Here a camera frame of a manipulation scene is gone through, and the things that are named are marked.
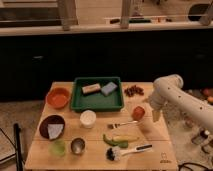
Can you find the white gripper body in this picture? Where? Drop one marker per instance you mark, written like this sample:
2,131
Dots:
156,113

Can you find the red apple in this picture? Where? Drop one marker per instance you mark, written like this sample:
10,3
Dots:
138,113

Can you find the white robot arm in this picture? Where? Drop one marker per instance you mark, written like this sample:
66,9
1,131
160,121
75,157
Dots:
169,89

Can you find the white paper cup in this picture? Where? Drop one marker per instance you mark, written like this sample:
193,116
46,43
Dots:
88,118

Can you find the green plastic cup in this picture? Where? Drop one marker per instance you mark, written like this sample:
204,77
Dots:
58,148

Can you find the yellow corn cob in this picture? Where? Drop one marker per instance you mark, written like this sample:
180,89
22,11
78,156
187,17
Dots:
128,138

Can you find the green plastic tray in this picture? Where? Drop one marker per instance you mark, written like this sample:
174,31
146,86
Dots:
96,101

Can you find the green chili pepper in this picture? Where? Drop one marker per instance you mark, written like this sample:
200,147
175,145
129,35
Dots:
121,144

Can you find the silver fork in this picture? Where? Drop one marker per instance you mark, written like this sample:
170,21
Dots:
116,125

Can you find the blue-grey sponge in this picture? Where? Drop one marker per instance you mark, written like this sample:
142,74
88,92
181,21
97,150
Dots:
108,88

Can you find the tan wooden block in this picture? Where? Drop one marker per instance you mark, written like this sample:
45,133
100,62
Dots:
91,88

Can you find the orange plastic bowl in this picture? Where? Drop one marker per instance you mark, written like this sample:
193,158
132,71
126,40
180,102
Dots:
57,98

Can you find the grey folded cloth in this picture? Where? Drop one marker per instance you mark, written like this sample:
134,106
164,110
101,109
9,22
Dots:
54,130

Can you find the dark brown bowl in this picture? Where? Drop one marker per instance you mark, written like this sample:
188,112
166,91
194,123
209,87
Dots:
53,119

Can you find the black metal stand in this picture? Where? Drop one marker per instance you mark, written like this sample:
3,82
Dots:
17,147

